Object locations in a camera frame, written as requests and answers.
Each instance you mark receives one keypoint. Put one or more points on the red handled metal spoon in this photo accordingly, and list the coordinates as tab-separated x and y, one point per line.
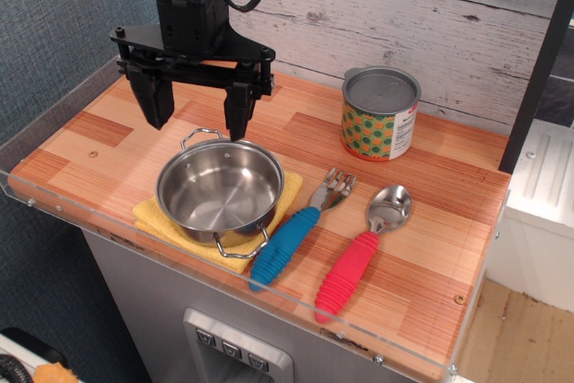
388	211

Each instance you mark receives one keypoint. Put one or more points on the dark right post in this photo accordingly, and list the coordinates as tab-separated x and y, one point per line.
534	91

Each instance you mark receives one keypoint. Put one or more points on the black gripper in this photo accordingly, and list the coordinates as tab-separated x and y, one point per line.
194	43

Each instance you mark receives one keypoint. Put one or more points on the clear acrylic guard rail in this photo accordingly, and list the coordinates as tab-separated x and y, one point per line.
91	158

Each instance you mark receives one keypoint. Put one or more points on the silver button panel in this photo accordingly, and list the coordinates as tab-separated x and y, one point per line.
222	353

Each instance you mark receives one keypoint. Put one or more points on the yellow folded cloth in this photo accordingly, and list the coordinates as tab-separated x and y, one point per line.
150	218

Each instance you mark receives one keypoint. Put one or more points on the orange object bottom left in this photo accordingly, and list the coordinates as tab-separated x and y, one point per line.
54	373

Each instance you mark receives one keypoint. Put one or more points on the stainless steel pot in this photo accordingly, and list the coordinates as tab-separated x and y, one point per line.
221	193

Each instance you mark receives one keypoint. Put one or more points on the blue handled metal fork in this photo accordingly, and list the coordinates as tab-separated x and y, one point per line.
272	260

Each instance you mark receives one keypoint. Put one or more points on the black device bottom left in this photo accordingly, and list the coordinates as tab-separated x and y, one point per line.
22	354

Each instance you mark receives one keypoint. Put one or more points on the white side cabinet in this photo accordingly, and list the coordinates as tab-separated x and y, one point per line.
532	249

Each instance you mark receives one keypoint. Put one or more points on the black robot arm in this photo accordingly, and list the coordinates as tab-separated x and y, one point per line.
193	42

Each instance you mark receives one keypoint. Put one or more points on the grey toy kitchen cabinet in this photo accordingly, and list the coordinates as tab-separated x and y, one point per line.
152	294

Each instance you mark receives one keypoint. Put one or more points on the patterned tin can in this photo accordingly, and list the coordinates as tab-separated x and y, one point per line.
379	110

